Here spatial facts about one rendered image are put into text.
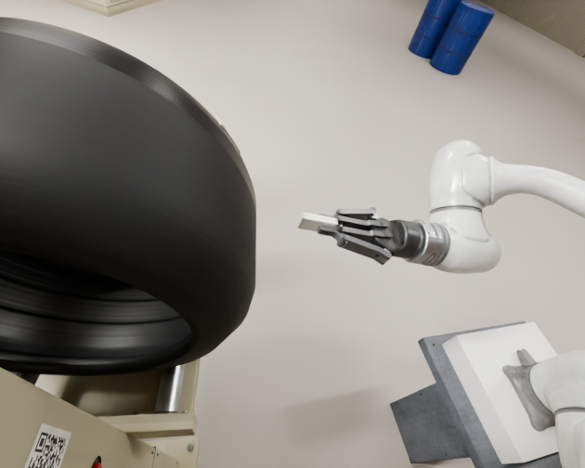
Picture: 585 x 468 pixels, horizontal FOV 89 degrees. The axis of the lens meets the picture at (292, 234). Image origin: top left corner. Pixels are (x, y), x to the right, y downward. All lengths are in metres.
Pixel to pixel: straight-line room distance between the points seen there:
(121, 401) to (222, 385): 0.86
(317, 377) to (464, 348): 0.81
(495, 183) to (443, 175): 0.10
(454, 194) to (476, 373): 0.68
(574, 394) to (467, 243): 0.57
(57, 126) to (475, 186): 0.66
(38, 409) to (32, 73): 0.31
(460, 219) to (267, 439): 1.30
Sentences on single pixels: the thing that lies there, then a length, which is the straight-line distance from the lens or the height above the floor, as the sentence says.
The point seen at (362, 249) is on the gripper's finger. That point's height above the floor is 1.23.
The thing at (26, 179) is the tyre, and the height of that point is 1.43.
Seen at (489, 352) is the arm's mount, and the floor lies 0.74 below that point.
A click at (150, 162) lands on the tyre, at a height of 1.42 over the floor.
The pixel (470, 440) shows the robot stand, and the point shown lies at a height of 0.65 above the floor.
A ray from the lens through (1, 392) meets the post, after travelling 0.34.
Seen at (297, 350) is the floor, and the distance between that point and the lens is 1.75.
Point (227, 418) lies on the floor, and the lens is 1.64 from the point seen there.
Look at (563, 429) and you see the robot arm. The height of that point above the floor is 0.88.
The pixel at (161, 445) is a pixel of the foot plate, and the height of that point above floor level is 0.01.
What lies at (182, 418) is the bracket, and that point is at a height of 0.95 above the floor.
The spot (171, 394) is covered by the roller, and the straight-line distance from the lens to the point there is 0.73.
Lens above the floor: 1.63
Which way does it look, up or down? 49 degrees down
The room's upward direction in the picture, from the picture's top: 17 degrees clockwise
